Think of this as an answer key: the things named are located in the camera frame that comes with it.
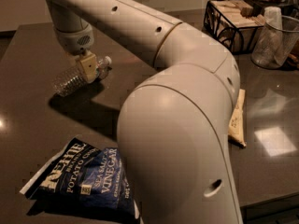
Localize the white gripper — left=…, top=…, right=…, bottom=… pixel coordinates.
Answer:
left=54, top=25, right=98, bottom=83

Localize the clear plastic water bottle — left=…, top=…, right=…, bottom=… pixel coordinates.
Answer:
left=52, top=56, right=112, bottom=97

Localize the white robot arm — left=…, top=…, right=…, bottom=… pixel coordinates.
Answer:
left=46, top=0, right=243, bottom=224

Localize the blue kettle chip bag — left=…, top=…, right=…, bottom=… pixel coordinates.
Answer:
left=20, top=138, right=139, bottom=218

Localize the brown chip bag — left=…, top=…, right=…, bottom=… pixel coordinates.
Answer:
left=228, top=89, right=246, bottom=147

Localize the black wire napkin basket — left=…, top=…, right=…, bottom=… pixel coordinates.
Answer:
left=204, top=0, right=265, bottom=54

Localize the wire mesh cup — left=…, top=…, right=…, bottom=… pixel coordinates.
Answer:
left=251, top=7, right=299, bottom=69

